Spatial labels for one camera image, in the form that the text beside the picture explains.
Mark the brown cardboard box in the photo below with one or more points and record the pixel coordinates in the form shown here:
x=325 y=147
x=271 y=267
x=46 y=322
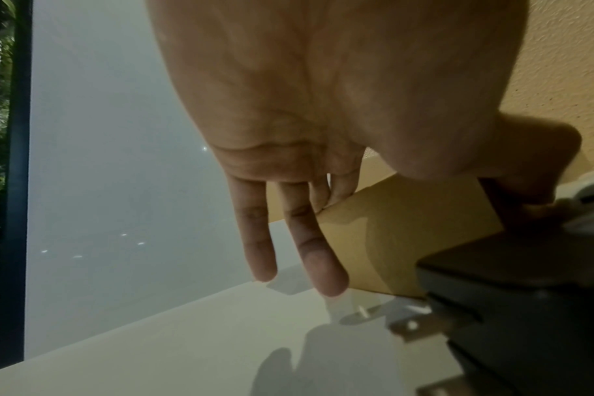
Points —
x=404 y=236

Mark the person's left hand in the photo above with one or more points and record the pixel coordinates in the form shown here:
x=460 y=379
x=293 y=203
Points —
x=326 y=85

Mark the white plug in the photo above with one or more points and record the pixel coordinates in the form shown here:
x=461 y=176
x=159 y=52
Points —
x=588 y=193

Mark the frosted glass window pane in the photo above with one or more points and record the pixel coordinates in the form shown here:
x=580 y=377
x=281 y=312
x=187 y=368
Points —
x=120 y=154

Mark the green plants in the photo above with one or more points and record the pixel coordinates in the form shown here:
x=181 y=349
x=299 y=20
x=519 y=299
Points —
x=1 y=116

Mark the dark blue window frame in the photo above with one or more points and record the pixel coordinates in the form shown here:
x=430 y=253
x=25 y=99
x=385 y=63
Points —
x=18 y=193

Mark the black power adapter plug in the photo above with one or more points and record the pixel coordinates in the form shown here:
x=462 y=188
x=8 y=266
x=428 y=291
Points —
x=522 y=317

